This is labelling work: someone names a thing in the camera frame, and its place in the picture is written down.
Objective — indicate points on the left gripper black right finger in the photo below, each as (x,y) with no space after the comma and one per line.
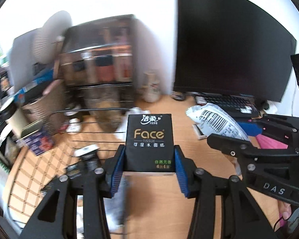
(184,169)

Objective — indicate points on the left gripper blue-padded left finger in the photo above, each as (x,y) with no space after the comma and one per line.
(114,168)

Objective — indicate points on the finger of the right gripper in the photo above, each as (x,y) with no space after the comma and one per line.
(231,146)
(251,129)

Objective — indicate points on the black Face tissue pack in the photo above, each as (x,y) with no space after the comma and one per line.
(149,146)
(88,161)

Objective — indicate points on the person's right hand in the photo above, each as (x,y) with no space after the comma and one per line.
(284,210)

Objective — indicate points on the pink desk mat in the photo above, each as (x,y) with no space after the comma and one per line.
(269,143)

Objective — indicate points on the black mechanical keyboard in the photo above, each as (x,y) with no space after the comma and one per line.
(236,107)

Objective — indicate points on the white sachet on desk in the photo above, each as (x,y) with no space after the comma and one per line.
(211,119)

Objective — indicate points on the crumpled white tissue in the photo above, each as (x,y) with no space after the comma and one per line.
(137,110)

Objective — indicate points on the dark glass jar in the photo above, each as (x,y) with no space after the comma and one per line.
(178,96)

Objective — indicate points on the small ceramic vase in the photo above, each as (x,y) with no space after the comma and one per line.
(151,90)

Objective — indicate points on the black curved monitor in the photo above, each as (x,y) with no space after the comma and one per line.
(232,47)

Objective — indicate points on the dark drawer cabinet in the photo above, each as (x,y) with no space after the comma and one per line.
(97,63)

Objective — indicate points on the black wire basket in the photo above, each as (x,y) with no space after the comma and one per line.
(31,173)

